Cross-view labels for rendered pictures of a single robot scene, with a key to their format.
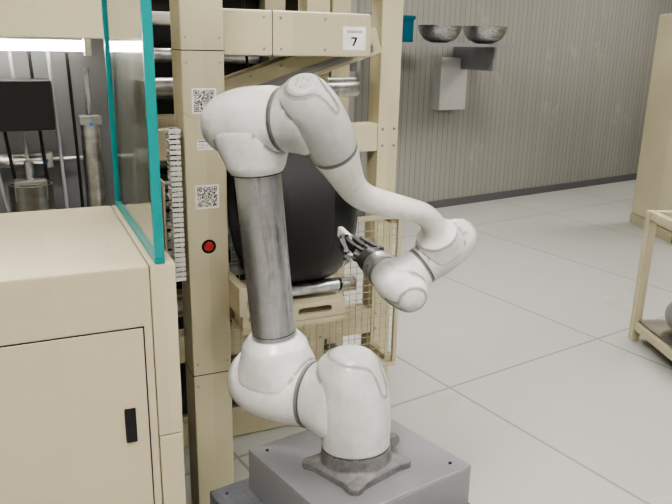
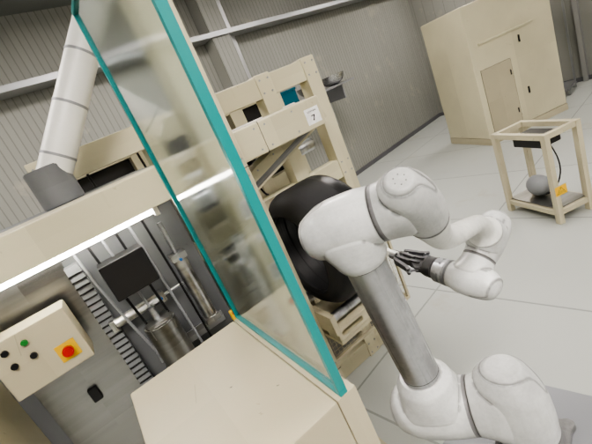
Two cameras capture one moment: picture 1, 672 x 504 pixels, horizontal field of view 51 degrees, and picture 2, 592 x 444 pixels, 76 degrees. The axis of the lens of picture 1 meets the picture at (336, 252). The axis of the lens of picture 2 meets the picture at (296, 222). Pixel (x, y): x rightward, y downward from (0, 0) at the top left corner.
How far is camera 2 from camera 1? 76 cm
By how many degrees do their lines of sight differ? 2
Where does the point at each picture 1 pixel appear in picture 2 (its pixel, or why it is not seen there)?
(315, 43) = (292, 129)
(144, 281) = (338, 417)
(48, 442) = not seen: outside the picture
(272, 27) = (262, 133)
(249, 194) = (372, 285)
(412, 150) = (321, 159)
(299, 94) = (405, 191)
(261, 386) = (436, 422)
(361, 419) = (543, 421)
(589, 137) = (404, 108)
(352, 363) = (514, 380)
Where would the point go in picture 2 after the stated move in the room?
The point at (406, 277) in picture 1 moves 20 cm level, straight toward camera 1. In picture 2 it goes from (483, 275) to (524, 310)
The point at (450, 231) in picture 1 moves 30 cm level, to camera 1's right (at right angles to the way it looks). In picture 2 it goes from (497, 225) to (584, 185)
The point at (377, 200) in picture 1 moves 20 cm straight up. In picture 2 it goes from (460, 236) to (439, 164)
